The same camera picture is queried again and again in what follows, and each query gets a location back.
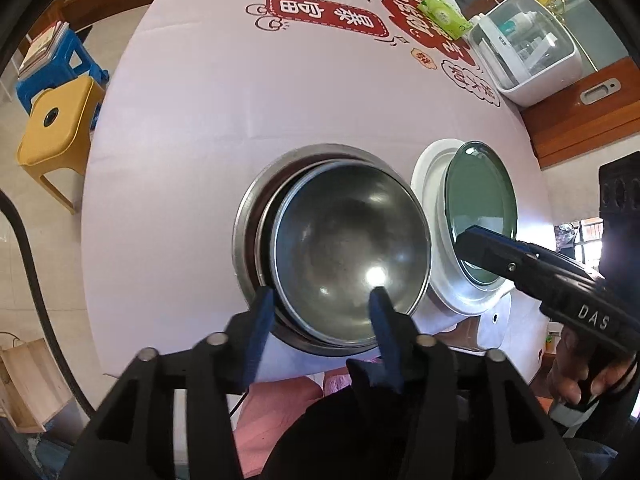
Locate blue plastic stool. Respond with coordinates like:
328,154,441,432
16,27,110,116

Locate white dish cabinet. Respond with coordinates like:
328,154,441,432
468,0,584,107

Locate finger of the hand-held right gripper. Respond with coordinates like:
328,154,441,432
456,226,538,291

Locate white plastic stool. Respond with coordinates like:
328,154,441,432
415,290,513,352

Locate small dark steel bowl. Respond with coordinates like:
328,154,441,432
272,160,432,347

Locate pink steel bowl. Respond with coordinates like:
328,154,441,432
254,157,416,341

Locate wooden box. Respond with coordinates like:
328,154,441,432
0,337,73,433

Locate person's right hand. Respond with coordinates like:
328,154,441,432
546,327,640,411

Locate orange door with white lock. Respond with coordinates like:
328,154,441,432
520,57,640,168

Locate green plate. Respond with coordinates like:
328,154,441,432
444,141,519,286

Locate dark garment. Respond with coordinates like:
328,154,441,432
260,357,501,480

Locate pink trousers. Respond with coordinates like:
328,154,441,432
232,367,351,480

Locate black cable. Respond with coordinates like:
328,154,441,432
0,192,96,418

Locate green tissue pack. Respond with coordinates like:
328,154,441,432
417,0,473,39

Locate large white plate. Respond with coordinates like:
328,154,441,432
410,138,516,316

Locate stack of books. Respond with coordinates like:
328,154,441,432
17,20,68,78

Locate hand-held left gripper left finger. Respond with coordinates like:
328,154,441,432
60,287,276,480

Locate yellow plastic stool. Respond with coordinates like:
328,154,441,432
16,77,106,215

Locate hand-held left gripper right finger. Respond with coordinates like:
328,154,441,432
369,286,583,480

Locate large steel bowl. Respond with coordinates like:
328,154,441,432
232,143,426,357

